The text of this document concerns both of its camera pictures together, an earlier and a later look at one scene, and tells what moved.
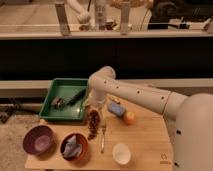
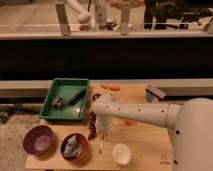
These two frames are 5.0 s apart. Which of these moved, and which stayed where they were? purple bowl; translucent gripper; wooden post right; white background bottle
Moved: translucent gripper
Stayed: purple bowl; wooden post right; white background bottle
